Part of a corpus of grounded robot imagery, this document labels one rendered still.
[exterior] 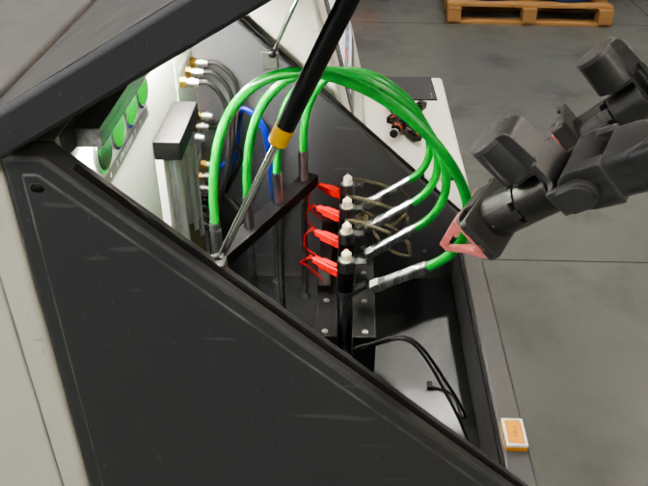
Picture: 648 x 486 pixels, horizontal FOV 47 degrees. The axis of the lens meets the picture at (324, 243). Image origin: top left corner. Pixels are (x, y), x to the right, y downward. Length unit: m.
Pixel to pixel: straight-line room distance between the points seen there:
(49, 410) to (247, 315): 0.28
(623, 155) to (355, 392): 0.38
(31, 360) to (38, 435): 0.12
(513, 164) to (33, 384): 0.60
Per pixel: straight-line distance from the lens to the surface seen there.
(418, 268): 1.05
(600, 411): 2.57
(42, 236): 0.77
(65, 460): 1.00
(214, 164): 1.08
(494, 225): 0.94
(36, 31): 0.90
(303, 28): 1.36
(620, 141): 0.83
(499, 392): 1.17
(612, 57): 1.15
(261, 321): 0.78
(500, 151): 0.86
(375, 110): 1.93
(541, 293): 2.98
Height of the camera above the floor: 1.77
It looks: 34 degrees down
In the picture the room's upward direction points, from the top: straight up
